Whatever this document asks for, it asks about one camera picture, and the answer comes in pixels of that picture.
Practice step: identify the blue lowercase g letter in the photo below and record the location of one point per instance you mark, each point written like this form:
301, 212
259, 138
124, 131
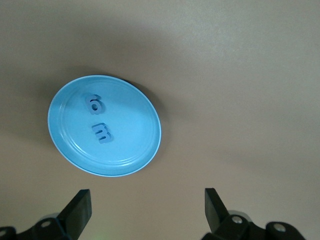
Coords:
88, 98

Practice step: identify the blue lowercase m letter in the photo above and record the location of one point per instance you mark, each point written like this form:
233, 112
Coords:
98, 127

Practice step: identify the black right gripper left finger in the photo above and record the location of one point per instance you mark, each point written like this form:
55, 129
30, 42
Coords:
72, 215

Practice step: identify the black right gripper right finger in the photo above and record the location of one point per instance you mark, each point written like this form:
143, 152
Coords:
215, 215

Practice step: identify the blue round plate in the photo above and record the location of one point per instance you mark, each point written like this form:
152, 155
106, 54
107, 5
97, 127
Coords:
130, 140

